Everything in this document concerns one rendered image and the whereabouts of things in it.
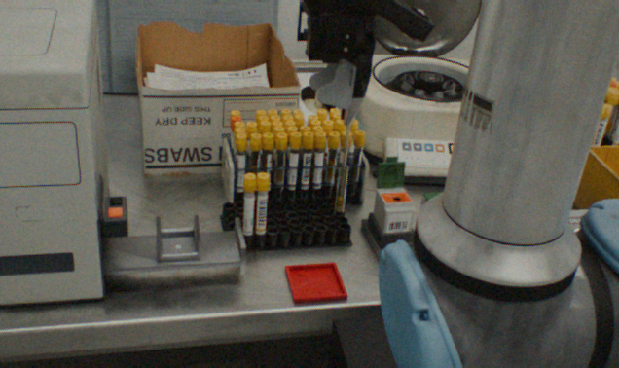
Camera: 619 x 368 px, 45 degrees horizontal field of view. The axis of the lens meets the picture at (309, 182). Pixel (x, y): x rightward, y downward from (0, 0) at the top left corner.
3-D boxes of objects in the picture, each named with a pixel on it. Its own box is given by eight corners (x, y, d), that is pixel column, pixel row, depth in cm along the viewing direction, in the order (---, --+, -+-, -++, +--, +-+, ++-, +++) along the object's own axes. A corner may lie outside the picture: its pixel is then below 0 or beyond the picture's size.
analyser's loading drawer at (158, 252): (73, 284, 88) (69, 249, 85) (76, 251, 93) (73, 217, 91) (244, 273, 92) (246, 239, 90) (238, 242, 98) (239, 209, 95)
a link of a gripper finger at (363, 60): (344, 89, 95) (350, 22, 91) (357, 88, 95) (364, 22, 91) (354, 102, 91) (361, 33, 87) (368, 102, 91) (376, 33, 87)
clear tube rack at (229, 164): (229, 211, 108) (230, 168, 104) (221, 176, 116) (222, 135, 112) (363, 204, 112) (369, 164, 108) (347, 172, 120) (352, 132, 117)
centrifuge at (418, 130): (363, 184, 118) (373, 114, 111) (345, 105, 143) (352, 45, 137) (510, 190, 120) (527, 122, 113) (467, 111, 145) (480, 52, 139)
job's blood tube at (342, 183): (334, 228, 105) (341, 166, 100) (331, 223, 106) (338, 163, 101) (343, 227, 106) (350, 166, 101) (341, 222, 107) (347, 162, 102)
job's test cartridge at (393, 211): (381, 245, 101) (387, 206, 98) (370, 227, 105) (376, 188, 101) (409, 243, 102) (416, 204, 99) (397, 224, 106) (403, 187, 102)
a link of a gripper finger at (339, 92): (310, 125, 96) (315, 55, 92) (354, 123, 97) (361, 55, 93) (315, 134, 93) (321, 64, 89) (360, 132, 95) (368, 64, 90)
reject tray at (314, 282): (294, 304, 91) (294, 299, 91) (284, 270, 97) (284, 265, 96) (347, 300, 93) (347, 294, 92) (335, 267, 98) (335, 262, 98)
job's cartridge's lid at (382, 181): (380, 158, 99) (378, 157, 100) (377, 190, 101) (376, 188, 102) (407, 157, 100) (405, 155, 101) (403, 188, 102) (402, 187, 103)
